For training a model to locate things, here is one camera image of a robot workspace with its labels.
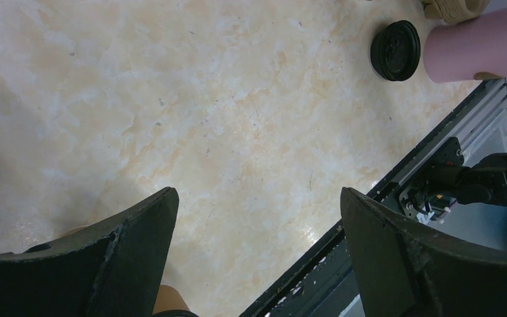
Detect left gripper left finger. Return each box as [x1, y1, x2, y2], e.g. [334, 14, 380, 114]
[0, 187, 179, 316]

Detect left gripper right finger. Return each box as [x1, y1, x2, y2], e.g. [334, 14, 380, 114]
[340, 188, 507, 316]

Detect black lid stack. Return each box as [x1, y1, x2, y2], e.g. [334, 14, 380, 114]
[370, 20, 421, 82]

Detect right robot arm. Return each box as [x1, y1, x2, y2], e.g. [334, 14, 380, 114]
[398, 153, 507, 218]

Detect pink holder cup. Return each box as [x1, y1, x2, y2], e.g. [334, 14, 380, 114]
[423, 7, 507, 83]

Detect cardboard cup carrier stack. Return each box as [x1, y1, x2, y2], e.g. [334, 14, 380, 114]
[421, 0, 490, 24]

